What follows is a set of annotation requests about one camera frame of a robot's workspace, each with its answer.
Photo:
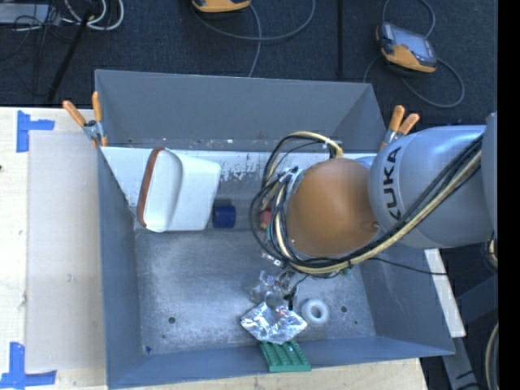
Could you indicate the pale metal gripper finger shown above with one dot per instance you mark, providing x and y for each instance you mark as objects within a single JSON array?
[
  {"x": 261, "y": 289},
  {"x": 276, "y": 298}
]

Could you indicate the crumpled silver foil packet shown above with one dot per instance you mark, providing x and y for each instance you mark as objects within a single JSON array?
[{"x": 271, "y": 324}]

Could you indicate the pale cardboard board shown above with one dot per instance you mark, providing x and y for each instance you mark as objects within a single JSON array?
[{"x": 61, "y": 238}]

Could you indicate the green studded toy brick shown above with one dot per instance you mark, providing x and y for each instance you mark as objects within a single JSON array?
[{"x": 285, "y": 357}]

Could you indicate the grey metal bin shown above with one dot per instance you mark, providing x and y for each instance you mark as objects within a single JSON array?
[{"x": 195, "y": 282}]

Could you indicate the white tub with brown rim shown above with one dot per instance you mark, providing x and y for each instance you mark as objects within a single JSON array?
[{"x": 187, "y": 193}]

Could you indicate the blue cylinder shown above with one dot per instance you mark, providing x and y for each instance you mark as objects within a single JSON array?
[{"x": 224, "y": 216}]

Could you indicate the small red round thing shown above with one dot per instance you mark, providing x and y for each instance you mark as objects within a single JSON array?
[{"x": 265, "y": 217}]

